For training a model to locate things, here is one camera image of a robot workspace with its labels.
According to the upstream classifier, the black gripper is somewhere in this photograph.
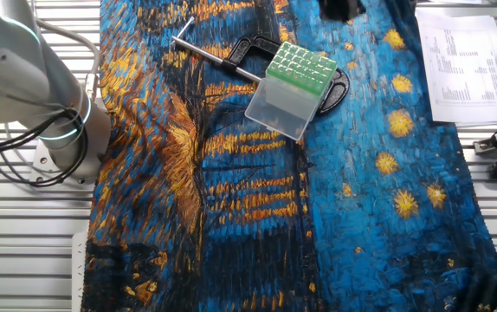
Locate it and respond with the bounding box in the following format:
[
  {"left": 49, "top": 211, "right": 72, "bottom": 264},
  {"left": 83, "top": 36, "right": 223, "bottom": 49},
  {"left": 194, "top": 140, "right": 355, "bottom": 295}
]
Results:
[{"left": 317, "top": 0, "right": 367, "bottom": 23}]

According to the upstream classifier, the green pipette tip box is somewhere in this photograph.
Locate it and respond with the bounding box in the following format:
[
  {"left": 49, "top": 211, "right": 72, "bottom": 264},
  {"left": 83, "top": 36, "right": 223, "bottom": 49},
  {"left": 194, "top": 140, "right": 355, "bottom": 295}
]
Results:
[{"left": 243, "top": 40, "right": 339, "bottom": 142}]

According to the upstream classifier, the black C-clamp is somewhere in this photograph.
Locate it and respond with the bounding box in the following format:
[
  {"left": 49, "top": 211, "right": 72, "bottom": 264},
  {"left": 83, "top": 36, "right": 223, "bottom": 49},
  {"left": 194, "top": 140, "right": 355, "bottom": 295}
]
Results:
[{"left": 171, "top": 16, "right": 352, "bottom": 117}]

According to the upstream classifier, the printed white paper sheet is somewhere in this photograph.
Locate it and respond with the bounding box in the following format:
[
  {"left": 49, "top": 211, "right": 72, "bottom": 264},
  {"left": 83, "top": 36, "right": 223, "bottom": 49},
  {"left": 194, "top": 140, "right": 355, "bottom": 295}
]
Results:
[{"left": 415, "top": 7, "right": 497, "bottom": 127}]

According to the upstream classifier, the starry night painting cloth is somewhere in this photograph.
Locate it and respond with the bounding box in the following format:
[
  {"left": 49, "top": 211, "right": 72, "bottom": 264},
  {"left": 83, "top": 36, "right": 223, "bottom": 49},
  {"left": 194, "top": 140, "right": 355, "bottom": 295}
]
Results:
[{"left": 81, "top": 0, "right": 497, "bottom": 312}]

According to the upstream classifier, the white power strip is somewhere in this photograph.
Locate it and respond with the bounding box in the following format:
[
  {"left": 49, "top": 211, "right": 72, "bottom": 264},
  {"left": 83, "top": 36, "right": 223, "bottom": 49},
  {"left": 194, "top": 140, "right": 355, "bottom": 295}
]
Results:
[{"left": 71, "top": 231, "right": 89, "bottom": 312}]

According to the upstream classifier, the thick grey cable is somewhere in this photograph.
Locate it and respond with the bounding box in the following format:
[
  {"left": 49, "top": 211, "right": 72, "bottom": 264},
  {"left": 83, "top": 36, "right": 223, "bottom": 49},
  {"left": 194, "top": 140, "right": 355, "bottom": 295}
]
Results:
[{"left": 35, "top": 17, "right": 103, "bottom": 101}]

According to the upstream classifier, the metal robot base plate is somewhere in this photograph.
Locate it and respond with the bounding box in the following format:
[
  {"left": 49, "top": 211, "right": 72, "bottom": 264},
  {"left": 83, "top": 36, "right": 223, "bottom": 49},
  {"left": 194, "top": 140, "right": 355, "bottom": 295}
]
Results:
[{"left": 29, "top": 138, "right": 102, "bottom": 186}]

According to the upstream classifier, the black cable bundle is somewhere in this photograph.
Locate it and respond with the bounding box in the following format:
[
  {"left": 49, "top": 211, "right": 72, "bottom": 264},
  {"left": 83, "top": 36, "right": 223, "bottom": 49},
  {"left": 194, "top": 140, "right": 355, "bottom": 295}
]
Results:
[{"left": 0, "top": 107, "right": 90, "bottom": 189}]

